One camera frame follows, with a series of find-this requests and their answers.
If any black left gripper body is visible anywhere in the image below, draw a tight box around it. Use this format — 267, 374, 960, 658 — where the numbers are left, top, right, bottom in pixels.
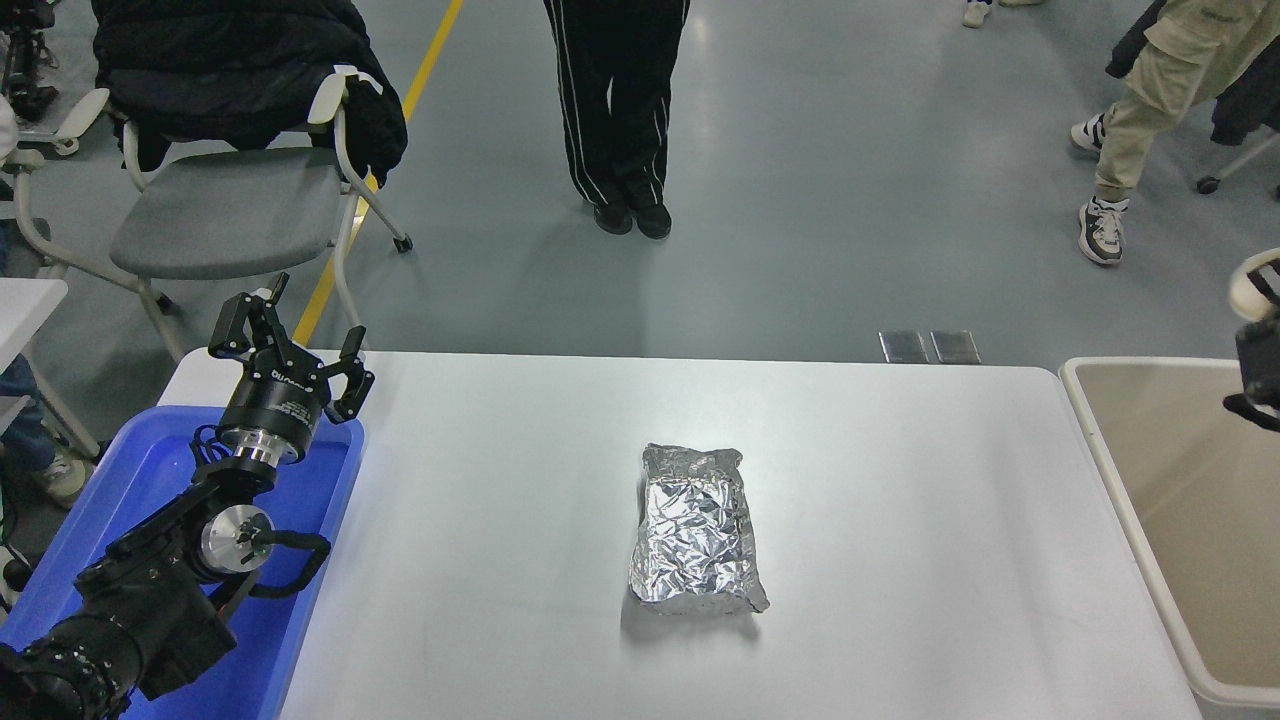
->
217, 362, 332, 456

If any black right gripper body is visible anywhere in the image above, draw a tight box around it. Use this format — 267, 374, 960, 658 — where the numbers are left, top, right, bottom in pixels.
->
1236, 318, 1280, 403

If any white paper cup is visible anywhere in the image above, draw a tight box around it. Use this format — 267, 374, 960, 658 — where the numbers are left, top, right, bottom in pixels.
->
1228, 248, 1280, 323

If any large pale dustbin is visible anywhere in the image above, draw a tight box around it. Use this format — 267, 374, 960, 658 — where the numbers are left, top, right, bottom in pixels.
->
1059, 357, 1280, 711

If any blue plastic tray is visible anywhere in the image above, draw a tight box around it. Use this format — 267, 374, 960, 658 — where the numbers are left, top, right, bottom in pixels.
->
0, 404, 366, 720

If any grey seat folding chair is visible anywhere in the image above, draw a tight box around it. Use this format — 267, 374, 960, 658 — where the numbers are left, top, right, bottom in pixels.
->
0, 65, 415, 363

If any office chair with castors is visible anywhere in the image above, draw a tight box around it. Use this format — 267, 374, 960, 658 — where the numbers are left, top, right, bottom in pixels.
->
1197, 130, 1280, 198

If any dark coat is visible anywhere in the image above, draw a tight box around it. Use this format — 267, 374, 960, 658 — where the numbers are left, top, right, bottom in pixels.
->
1105, 0, 1280, 148

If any small white table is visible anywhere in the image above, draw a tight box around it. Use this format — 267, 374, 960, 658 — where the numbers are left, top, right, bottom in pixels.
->
0, 277, 101, 461

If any person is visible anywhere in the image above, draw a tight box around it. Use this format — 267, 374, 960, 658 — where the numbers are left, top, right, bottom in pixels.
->
1070, 0, 1280, 266
0, 355, 96, 509
962, 0, 1046, 29
543, 0, 691, 240

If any black padded jacket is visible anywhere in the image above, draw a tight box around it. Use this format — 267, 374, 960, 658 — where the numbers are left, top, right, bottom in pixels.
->
90, 0, 409, 188

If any black equipment stand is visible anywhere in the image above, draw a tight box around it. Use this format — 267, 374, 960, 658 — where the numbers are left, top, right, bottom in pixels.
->
0, 0, 59, 123

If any crumpled silver foil package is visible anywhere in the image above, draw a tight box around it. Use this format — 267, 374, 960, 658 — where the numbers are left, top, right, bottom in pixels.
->
628, 443, 771, 617

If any white chair frame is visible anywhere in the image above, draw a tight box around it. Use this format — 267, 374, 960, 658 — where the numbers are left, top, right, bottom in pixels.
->
0, 87, 111, 158

